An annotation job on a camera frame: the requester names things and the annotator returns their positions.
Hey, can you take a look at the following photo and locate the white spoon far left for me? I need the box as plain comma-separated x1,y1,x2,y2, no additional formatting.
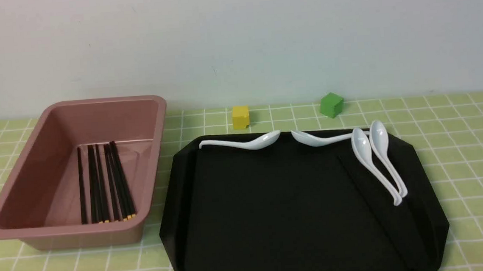
199,130,281,151

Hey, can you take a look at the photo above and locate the white spoon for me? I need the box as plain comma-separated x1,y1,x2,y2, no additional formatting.
369,120,408,198
351,127,403,206
290,130,353,147
199,130,281,151

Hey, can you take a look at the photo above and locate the yellow cube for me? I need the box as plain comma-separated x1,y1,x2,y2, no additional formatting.
232,106,250,130

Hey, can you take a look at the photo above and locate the white spoon centre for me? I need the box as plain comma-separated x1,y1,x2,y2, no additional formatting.
290,130,353,147

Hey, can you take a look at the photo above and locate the black plastic tray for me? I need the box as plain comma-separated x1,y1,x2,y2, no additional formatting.
159,131,450,271

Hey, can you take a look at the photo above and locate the green cube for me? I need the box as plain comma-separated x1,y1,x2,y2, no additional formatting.
320,92,344,118

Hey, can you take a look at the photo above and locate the white spoon inner right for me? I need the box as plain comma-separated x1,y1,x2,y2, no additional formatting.
351,127,403,206

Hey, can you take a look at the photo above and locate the black chopstick far right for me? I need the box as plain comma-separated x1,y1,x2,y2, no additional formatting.
109,141,136,219

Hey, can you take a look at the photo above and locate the black chopstick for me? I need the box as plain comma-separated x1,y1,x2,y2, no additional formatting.
77,147,88,225
94,144,110,223
87,145,99,224
105,143,131,221
103,143,121,222
109,141,136,219

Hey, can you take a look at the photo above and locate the white spoon outer right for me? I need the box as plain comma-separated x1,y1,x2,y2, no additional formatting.
369,120,408,198

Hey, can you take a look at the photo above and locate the black chopstick far left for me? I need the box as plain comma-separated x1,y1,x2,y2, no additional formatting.
77,147,88,225

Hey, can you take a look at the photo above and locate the pink plastic bin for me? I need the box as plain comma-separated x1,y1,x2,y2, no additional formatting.
0,95,166,250

